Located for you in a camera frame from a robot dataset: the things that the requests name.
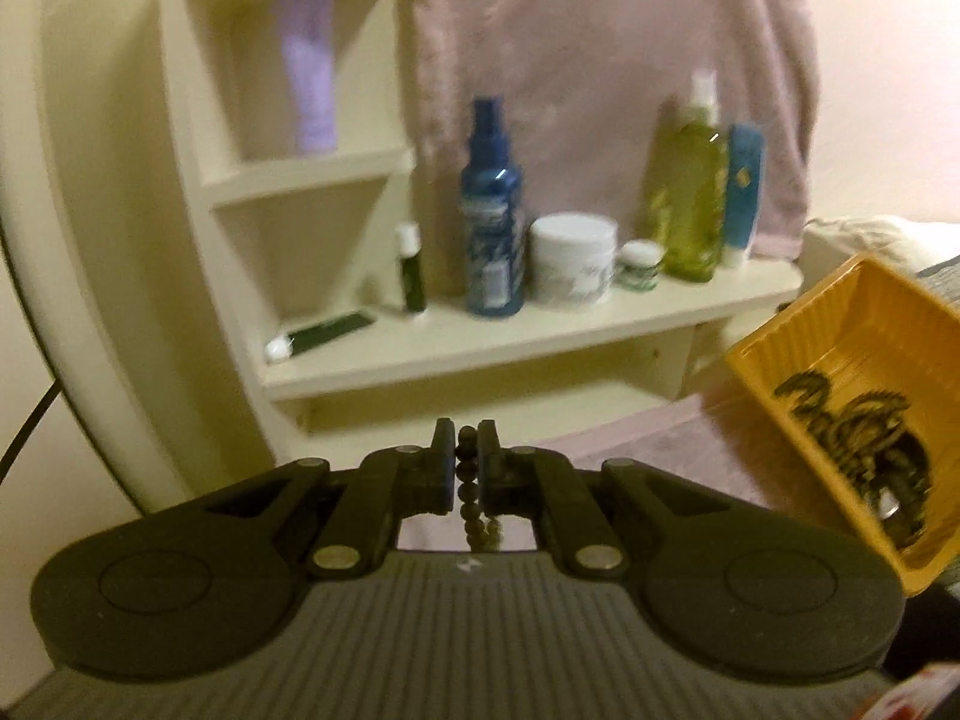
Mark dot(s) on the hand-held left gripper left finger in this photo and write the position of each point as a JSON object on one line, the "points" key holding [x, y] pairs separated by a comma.
{"points": [[442, 465]]}

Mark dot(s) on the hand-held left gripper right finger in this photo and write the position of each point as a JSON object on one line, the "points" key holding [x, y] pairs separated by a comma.
{"points": [[489, 465]]}

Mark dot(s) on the pile of beaded jewelry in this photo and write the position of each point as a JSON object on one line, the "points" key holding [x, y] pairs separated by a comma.
{"points": [[847, 427]]}

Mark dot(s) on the yellow ribbed plastic tray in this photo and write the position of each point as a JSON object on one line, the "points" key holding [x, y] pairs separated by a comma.
{"points": [[862, 315]]}

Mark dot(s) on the white corner shelf unit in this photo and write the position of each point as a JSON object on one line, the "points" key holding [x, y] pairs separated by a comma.
{"points": [[487, 330]]}

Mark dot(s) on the black tube with white cap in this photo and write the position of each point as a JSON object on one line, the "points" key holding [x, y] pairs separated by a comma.
{"points": [[330, 331]]}

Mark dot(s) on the pink bed cover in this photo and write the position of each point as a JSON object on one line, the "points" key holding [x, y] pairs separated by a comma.
{"points": [[675, 450]]}

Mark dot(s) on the small black white-capped stick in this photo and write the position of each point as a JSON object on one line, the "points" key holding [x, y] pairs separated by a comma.
{"points": [[411, 274]]}

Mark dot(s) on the white cream jar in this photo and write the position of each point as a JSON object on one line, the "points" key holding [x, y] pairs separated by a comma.
{"points": [[574, 259]]}

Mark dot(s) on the blue spray bottle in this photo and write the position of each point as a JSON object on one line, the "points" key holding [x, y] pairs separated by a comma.
{"points": [[491, 225]]}

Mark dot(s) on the small green jar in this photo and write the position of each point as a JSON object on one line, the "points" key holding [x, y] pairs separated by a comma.
{"points": [[639, 266]]}

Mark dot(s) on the green spray bottle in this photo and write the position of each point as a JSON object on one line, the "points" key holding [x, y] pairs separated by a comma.
{"points": [[690, 195]]}

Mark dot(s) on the blue and white tube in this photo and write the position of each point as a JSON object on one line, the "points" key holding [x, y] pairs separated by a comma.
{"points": [[744, 187]]}

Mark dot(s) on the purple tube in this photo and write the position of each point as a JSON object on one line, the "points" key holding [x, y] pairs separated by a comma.
{"points": [[306, 67]]}

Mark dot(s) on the white pillow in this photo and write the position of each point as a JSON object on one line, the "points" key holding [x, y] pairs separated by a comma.
{"points": [[862, 236]]}

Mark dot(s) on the pink hanging towel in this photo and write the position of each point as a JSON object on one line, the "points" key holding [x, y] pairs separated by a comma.
{"points": [[585, 30]]}

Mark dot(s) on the red and white packet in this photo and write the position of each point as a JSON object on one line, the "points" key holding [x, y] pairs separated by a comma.
{"points": [[922, 694]]}

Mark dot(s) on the grey woven pillow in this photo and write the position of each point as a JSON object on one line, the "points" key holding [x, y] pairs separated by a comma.
{"points": [[943, 274]]}

